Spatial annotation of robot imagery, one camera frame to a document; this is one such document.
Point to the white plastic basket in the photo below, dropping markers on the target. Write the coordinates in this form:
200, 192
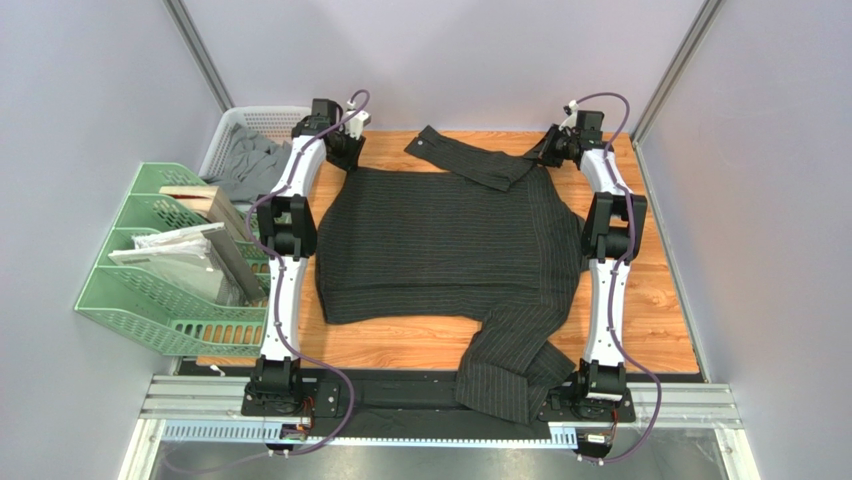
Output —
273, 122

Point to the green file organizer rack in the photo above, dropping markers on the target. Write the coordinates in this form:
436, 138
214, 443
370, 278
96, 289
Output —
149, 310

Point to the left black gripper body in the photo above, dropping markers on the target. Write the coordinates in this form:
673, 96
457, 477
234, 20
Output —
347, 152

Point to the wooden block in rack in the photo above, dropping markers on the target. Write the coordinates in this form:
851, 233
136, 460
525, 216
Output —
211, 203

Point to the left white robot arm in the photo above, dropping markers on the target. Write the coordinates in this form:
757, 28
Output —
287, 233

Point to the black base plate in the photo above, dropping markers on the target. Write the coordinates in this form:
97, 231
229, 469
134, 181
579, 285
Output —
421, 405

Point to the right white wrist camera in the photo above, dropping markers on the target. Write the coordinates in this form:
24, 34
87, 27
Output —
571, 112

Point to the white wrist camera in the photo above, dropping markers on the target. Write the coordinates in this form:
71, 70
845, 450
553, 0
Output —
355, 120
571, 112

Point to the dark pinstriped long sleeve shirt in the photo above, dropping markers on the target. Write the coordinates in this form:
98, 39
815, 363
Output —
484, 236

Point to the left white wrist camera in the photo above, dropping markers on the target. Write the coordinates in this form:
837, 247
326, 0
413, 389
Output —
355, 120

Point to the grey shirt in basket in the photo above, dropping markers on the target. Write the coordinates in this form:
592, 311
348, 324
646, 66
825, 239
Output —
252, 166

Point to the aluminium rail frame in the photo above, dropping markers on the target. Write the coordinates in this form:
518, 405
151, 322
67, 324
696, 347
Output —
208, 408

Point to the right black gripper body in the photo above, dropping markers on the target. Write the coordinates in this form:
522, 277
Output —
550, 150

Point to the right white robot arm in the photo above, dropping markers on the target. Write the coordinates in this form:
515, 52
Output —
610, 241

